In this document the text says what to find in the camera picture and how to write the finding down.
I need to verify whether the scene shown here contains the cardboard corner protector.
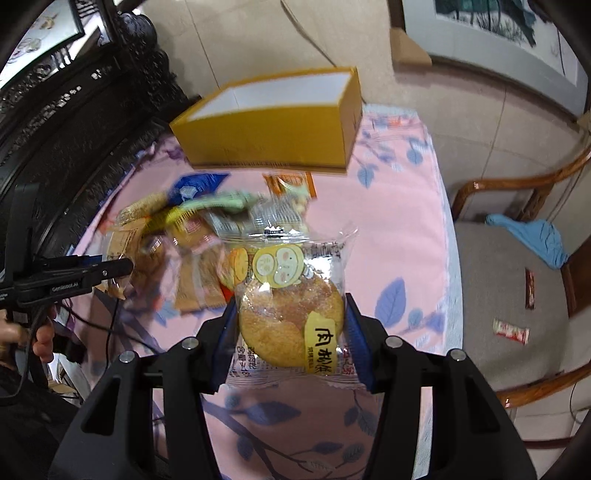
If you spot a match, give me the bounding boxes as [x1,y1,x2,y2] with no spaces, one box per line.
[390,28,432,75]

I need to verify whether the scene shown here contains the green snack packet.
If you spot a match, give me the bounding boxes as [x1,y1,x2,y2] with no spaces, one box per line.
[182,189,262,217]

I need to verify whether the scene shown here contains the dark carved wooden furniture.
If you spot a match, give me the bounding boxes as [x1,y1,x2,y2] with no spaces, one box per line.
[0,0,202,282]

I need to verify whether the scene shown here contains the framed flower picture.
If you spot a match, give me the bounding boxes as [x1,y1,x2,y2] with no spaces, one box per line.
[0,0,86,85]

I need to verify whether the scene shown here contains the silver blue snack packet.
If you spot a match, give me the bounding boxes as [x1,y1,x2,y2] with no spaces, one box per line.
[249,191,310,236]

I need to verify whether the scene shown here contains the yellow cardboard box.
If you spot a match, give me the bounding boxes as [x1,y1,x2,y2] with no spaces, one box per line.
[169,67,364,174]

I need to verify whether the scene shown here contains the clear packet brown contents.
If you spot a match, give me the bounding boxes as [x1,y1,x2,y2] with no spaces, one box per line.
[105,226,172,302]

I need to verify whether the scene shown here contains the blue cloth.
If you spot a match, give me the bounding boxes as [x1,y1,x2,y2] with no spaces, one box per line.
[485,213,571,270]

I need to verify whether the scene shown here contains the wooden armchair grey cushion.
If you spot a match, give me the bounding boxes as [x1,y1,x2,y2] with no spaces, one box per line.
[450,147,591,459]

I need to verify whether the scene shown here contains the red white snack packet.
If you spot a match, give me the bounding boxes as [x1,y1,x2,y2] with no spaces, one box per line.
[492,318,530,345]

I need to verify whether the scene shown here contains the framed landscape painting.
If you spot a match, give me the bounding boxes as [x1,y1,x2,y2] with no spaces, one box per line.
[387,0,585,117]

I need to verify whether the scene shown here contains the brown snack packet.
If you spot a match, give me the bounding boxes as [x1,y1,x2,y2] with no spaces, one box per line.
[174,244,228,315]

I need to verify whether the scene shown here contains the yellow snack packet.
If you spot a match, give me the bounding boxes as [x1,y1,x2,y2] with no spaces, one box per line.
[159,208,219,246]

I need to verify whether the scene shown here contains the round cake snack packet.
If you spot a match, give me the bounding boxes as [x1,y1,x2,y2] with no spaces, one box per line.
[221,226,360,391]

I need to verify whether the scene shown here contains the person's left hand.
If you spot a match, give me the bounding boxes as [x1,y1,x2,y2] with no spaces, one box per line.
[0,308,59,365]

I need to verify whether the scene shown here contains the grainy cracker snack packet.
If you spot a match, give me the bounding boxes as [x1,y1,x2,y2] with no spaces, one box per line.
[116,191,170,228]

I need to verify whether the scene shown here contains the small orange snack packet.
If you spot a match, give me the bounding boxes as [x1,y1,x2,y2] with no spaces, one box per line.
[263,172,318,200]

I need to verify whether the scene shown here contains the pink printed sheet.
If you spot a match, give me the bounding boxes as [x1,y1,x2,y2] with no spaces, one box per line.
[59,104,465,480]

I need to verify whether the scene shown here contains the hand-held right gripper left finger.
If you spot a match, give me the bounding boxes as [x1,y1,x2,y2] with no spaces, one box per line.
[48,295,241,480]

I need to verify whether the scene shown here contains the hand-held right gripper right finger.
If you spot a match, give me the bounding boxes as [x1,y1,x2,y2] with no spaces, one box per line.
[344,293,525,480]

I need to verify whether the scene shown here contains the black cable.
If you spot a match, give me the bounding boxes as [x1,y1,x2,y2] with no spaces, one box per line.
[58,295,155,354]

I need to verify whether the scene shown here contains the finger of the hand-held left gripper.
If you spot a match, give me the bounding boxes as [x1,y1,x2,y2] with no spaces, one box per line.
[85,257,134,282]
[36,255,105,274]

